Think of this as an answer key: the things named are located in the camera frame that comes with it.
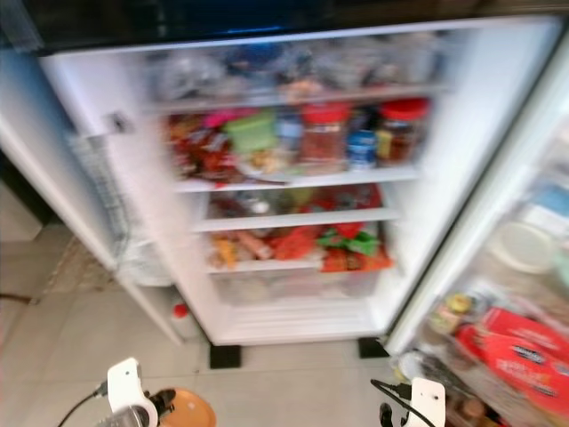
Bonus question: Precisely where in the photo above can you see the white jug with red cap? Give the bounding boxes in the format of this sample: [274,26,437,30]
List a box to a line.
[169,301,201,341]

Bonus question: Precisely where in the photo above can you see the yellow lid jar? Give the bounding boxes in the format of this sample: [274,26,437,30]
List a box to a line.
[431,292,477,337]

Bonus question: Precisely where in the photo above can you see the white round container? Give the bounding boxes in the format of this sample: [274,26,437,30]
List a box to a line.
[489,221,561,275]

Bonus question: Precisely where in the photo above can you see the black fridge door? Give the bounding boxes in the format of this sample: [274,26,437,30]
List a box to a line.
[387,27,569,427]

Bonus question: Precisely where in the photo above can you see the red green wrapped packet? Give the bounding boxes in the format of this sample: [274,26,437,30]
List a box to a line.
[320,224,394,272]

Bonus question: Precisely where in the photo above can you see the white plate with food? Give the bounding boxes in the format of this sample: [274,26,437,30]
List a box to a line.
[234,149,294,185]

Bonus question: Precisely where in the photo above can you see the red snack packets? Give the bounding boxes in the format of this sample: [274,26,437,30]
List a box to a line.
[167,117,232,183]

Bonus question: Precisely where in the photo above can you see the orange round plate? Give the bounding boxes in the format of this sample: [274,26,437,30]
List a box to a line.
[156,388,217,427]

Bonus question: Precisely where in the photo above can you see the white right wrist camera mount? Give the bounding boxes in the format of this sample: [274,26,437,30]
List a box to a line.
[407,378,447,427]

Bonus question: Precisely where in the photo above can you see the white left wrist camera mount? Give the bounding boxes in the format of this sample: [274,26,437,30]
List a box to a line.
[107,358,159,427]

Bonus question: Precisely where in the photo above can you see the black fridge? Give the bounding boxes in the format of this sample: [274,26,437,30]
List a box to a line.
[4,0,569,367]

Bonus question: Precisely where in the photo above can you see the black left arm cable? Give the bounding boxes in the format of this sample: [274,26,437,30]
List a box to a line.
[58,383,112,427]

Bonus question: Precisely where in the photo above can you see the orange red packet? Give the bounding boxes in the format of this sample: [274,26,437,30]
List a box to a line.
[267,227,324,262]

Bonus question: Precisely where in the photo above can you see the blue tin can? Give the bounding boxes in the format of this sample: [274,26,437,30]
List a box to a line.
[347,129,376,170]

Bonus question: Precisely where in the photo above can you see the green plastic container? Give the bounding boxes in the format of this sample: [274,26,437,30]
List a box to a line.
[225,111,278,157]

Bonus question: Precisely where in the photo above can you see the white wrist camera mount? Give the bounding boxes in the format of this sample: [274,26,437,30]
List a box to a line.
[407,378,447,427]
[107,358,159,427]

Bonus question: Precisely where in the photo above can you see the red carton box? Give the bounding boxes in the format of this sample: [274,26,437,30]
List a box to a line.
[453,307,569,419]

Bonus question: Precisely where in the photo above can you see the clear fridge drawer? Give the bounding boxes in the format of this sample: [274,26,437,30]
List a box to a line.
[212,267,381,305]

